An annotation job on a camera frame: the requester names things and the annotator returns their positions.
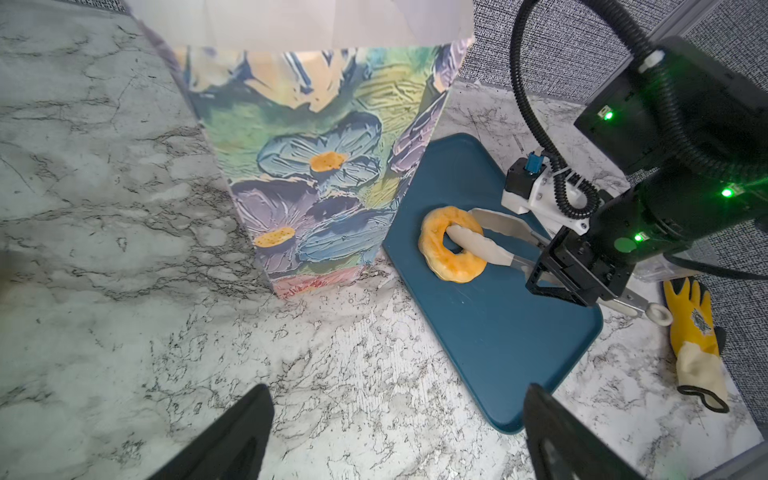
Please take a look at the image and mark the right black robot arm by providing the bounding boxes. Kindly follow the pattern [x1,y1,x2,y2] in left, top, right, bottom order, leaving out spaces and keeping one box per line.
[509,1,767,306]

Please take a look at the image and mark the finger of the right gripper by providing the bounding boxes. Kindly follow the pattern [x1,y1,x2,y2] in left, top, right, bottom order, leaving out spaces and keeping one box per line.
[526,272,600,307]

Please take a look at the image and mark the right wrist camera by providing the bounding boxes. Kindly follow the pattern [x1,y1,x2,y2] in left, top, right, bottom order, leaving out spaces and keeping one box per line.
[501,148,590,235]

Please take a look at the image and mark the fake ring donut bread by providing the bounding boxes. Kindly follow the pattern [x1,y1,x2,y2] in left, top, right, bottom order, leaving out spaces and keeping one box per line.
[418,206,487,283]

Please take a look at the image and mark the cream serving tongs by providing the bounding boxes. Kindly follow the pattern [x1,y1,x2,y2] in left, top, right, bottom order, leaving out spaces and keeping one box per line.
[447,208,673,327]

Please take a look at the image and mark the yellow work glove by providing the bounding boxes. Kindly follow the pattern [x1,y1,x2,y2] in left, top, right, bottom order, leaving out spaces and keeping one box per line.
[663,277,730,414]

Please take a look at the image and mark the teal rectangular tray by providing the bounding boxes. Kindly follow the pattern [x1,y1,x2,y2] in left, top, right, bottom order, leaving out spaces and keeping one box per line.
[383,133,603,434]

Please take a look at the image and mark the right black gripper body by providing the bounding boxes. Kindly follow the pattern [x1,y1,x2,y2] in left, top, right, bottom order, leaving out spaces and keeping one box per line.
[536,197,660,298]

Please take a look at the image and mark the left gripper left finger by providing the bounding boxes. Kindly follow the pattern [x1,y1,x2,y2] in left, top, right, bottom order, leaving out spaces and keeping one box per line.
[151,384,274,480]

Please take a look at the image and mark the white floral paper bag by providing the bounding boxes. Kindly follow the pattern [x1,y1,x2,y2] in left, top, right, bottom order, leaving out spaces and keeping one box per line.
[125,1,474,298]

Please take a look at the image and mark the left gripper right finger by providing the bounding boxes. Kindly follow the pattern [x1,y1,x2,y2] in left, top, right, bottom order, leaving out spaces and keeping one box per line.
[523,384,641,480]

